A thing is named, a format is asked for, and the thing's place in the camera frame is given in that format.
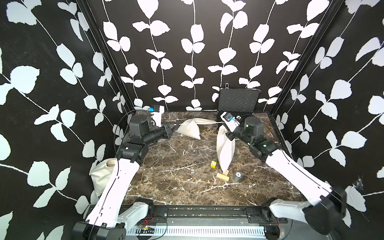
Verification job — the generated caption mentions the white perforated strip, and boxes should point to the white perforated strip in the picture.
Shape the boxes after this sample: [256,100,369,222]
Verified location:
[126,226,266,239]

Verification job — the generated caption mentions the cream cloth bag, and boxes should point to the cream cloth bag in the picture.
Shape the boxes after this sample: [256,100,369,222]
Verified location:
[216,125,236,173]
[90,158,118,197]
[176,118,217,140]

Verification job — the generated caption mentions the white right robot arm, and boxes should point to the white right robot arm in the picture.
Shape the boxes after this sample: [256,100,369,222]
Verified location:
[221,112,347,235]

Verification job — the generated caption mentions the black poker chip case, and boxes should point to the black poker chip case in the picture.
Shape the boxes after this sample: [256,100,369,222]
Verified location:
[217,83,262,119]

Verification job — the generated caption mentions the metal tape roll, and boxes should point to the metal tape roll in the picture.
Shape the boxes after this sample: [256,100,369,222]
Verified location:
[233,172,243,183]

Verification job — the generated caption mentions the black mounting rail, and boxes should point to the black mounting rail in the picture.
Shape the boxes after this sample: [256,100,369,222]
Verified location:
[148,205,306,226]

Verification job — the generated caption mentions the long wooden block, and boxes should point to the long wooden block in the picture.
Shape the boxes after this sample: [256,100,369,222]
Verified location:
[216,173,230,182]

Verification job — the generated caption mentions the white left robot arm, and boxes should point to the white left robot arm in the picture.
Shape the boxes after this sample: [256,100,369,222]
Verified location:
[72,112,179,240]

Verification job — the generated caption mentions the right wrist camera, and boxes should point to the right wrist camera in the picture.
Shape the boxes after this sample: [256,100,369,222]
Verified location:
[220,112,237,123]

